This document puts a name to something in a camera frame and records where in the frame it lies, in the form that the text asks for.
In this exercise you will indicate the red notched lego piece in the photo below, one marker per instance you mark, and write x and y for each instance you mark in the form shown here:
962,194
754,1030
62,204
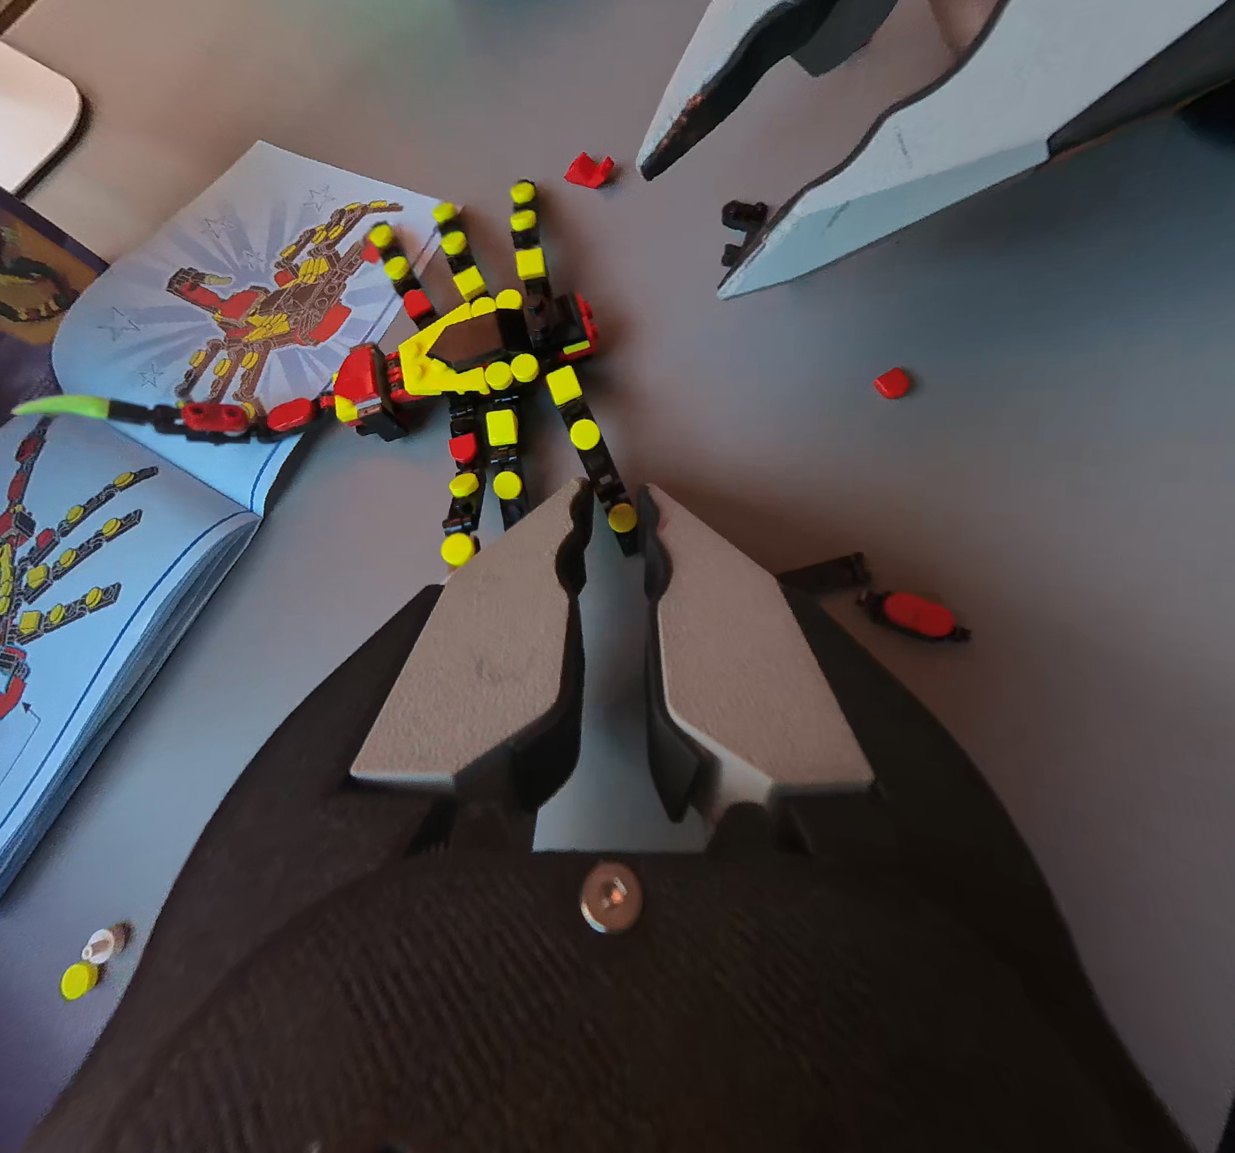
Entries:
588,171

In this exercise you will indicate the open lego instruction booklet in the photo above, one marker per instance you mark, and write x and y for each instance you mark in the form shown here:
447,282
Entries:
192,305

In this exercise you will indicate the small white lego piece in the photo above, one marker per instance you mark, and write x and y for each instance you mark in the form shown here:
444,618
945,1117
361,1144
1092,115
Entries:
101,945

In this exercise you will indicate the small red lego tile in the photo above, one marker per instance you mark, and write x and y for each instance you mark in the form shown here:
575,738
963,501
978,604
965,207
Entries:
892,383

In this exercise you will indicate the white rounded object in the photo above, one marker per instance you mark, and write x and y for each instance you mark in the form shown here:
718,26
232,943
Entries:
27,120

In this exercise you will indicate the black lego plate red tile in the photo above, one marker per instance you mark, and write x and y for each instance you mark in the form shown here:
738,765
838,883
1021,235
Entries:
916,615

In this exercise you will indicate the purple lego box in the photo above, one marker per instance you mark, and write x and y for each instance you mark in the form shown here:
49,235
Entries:
27,305

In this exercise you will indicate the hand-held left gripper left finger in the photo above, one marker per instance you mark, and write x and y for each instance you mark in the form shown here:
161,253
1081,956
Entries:
482,671

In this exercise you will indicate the yellow round lego tile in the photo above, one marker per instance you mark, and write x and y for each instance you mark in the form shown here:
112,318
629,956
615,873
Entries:
78,979

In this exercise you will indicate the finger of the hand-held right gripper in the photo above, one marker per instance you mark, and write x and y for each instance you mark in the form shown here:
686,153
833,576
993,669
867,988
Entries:
1012,83
751,14

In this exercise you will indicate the small black lego clip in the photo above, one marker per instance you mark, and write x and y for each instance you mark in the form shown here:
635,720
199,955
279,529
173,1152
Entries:
743,213

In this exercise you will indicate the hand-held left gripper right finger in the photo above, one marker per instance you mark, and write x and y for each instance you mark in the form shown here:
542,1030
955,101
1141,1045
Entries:
751,680

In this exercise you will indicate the black yellow lego scorpion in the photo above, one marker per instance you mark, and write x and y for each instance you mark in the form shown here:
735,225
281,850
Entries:
452,357

